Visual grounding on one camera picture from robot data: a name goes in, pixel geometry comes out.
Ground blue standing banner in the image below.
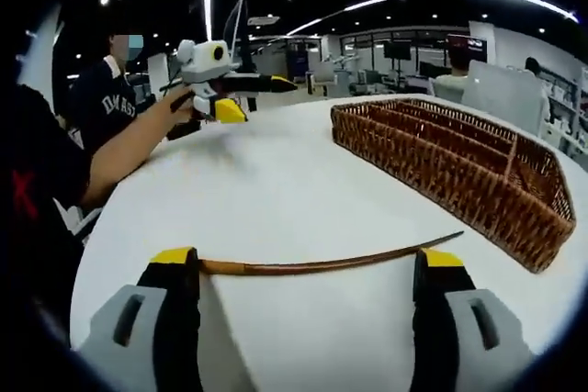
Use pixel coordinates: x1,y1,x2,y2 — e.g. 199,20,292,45
287,49,310,80

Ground brown wooden chopstick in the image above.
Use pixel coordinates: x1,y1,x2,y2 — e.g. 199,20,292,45
198,230,466,277

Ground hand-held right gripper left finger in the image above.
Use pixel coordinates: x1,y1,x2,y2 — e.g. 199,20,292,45
75,247,204,392

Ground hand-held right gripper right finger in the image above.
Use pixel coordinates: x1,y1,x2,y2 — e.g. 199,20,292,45
412,247,537,392

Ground white storage shelf with boxes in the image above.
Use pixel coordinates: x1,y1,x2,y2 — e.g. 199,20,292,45
544,65,588,150

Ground person's left hand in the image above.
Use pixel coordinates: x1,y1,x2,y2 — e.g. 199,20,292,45
164,86,206,125

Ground person's black shirt torso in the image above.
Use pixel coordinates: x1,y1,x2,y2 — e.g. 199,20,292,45
0,84,96,365

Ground red wall screen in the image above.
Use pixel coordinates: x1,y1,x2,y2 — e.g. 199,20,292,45
447,33,489,62

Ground black monitor on stand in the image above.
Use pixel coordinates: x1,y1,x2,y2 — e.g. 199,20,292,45
383,39,413,62

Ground brown wicker storage slot basket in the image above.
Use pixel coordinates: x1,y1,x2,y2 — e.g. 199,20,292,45
329,96,578,274

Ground white desk partition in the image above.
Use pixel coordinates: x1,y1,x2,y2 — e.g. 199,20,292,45
461,59,551,137

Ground black stand pole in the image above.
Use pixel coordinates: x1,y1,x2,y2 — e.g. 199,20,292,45
234,0,258,113

